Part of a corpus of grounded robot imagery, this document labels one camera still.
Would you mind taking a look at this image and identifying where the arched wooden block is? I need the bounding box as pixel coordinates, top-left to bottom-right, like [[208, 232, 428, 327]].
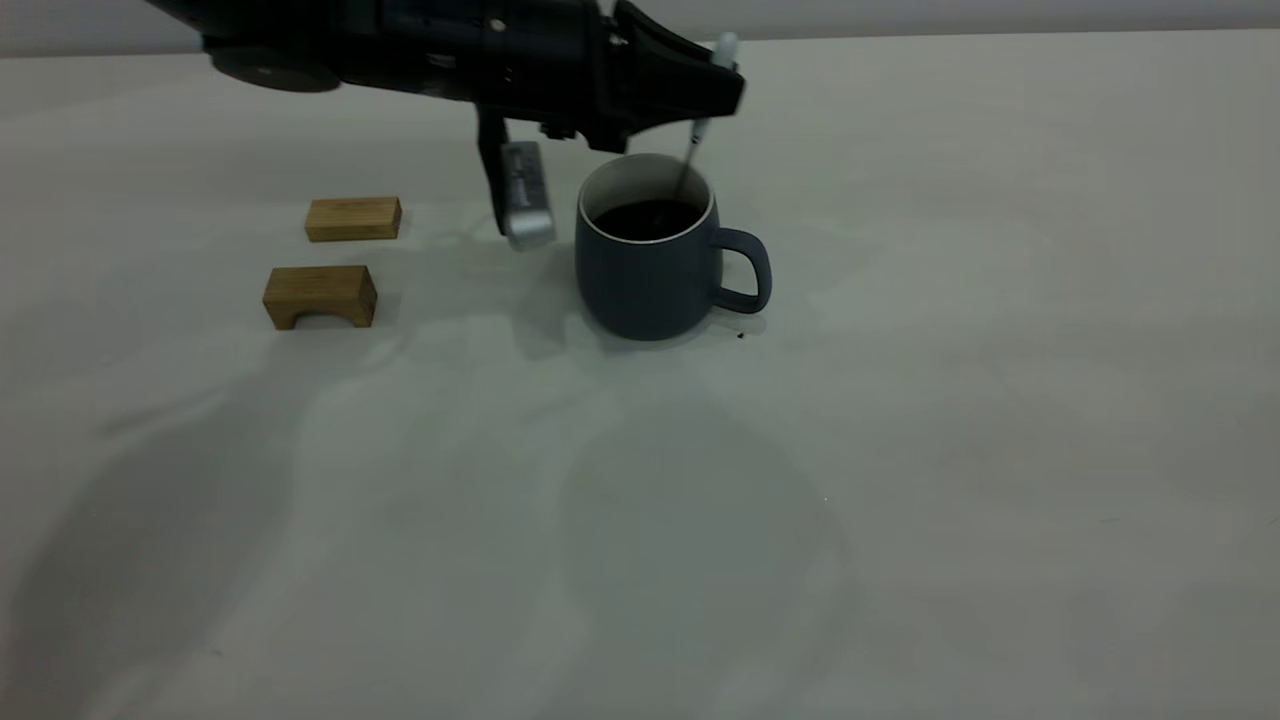
[[263, 265, 379, 331]]

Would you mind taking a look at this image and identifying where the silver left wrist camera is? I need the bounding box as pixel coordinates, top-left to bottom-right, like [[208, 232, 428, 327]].
[[477, 105, 557, 251]]

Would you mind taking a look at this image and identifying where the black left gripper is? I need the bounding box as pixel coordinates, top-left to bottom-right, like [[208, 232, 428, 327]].
[[440, 0, 746, 154]]

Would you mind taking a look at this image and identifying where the dark blue coffee mug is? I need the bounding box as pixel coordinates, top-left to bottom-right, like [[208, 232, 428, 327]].
[[575, 153, 773, 342]]

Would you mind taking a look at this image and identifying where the flat wooden block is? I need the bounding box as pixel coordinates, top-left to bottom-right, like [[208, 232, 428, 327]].
[[305, 197, 403, 243]]

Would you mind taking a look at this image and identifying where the spoon with pale blue handle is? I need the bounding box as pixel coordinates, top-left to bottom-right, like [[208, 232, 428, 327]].
[[650, 33, 742, 236]]

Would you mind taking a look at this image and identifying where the dark coffee liquid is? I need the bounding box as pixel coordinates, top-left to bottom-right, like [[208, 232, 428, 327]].
[[590, 198, 707, 242]]

